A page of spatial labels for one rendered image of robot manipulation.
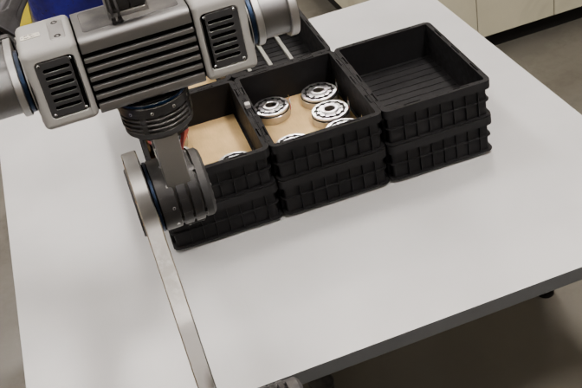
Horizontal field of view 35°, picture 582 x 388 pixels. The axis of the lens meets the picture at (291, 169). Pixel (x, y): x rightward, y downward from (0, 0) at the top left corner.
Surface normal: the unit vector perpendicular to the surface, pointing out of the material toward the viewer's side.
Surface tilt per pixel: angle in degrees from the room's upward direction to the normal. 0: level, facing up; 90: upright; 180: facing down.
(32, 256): 0
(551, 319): 0
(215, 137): 0
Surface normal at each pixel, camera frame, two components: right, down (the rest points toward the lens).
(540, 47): -0.17, -0.80
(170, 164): 0.31, 0.50
